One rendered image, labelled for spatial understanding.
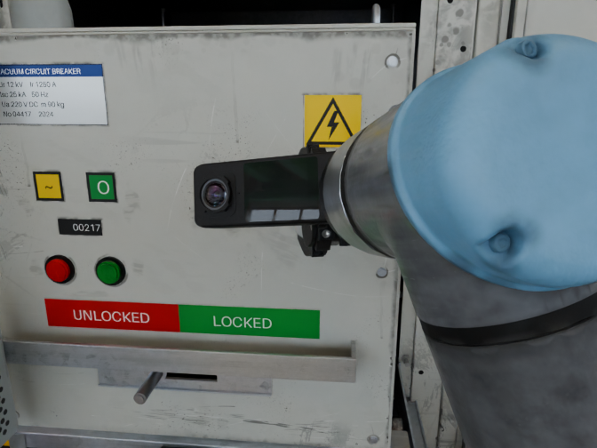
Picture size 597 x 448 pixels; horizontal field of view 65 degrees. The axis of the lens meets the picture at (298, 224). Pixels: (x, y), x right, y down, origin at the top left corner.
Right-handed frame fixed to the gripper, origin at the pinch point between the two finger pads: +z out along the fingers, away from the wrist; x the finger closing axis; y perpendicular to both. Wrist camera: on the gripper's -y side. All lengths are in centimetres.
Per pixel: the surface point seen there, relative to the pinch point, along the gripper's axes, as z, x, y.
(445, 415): 25, -35, 28
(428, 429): 27, -37, 25
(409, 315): 22.9, -17.1, 21.2
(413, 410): 23.9, -32.6, 21.6
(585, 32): 5.3, 20.4, 38.8
